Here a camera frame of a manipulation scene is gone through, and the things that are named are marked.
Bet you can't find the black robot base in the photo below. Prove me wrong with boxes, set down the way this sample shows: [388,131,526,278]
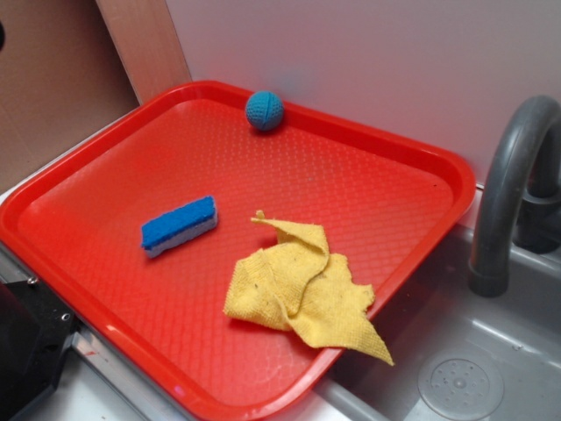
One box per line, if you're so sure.
[1,281,76,420]

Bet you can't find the blue textured ball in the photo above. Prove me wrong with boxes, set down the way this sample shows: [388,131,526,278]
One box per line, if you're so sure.
[245,90,284,132]

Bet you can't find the yellow cloth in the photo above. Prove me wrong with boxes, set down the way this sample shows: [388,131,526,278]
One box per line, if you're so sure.
[224,210,394,365]

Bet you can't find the blue and white sponge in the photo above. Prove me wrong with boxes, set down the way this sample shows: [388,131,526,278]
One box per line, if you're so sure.
[141,196,218,259]

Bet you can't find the red plastic tray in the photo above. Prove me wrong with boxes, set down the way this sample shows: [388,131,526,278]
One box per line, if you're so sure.
[1,82,475,420]

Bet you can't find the grey plastic sink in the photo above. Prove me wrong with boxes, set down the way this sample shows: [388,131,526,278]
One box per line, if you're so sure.
[316,227,560,420]

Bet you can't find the grey plastic faucet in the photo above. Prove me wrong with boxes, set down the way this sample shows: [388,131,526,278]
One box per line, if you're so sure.
[468,96,560,297]

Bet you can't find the brown cardboard panel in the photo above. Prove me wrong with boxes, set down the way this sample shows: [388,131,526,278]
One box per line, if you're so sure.
[1,1,138,191]

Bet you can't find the wooden post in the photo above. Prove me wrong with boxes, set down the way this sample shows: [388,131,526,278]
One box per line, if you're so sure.
[96,0,192,103]

